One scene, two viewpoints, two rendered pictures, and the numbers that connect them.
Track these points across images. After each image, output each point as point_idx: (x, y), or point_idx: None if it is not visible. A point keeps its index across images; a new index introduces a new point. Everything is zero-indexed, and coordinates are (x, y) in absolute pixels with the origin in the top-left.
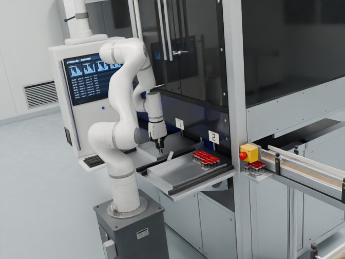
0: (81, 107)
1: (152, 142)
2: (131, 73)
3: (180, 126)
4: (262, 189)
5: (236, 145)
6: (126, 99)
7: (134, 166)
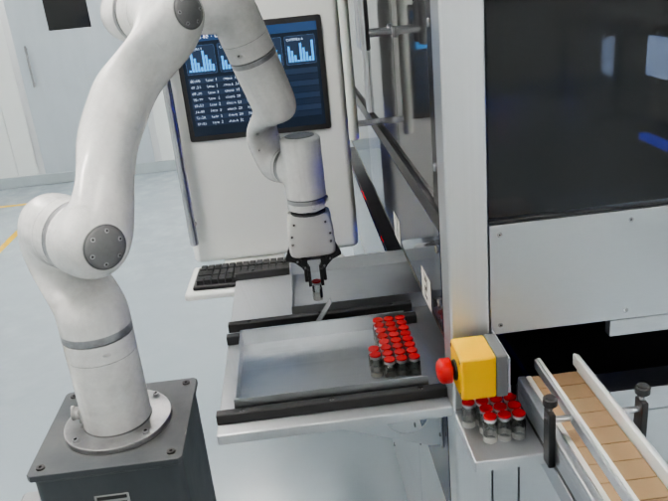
0: (211, 148)
1: (335, 261)
2: (138, 73)
3: (398, 237)
4: (547, 479)
5: (449, 333)
6: (107, 143)
7: (120, 326)
